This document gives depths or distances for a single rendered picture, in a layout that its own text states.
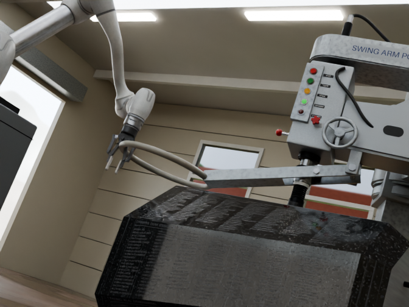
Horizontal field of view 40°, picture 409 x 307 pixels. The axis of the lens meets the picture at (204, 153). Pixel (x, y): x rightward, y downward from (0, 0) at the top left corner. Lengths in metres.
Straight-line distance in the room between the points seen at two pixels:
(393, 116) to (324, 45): 0.47
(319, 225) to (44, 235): 8.96
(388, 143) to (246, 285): 0.89
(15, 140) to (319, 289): 1.28
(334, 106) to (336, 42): 0.32
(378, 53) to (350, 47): 0.12
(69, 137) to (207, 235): 8.74
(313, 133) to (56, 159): 8.47
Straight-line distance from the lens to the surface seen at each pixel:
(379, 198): 3.04
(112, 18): 2.74
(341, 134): 2.41
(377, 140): 2.48
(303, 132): 2.49
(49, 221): 10.79
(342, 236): 2.03
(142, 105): 2.73
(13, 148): 2.33
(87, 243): 11.15
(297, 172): 2.48
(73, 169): 10.95
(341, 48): 2.67
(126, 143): 2.56
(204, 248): 2.14
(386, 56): 2.64
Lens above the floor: 0.30
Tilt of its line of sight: 16 degrees up
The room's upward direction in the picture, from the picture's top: 19 degrees clockwise
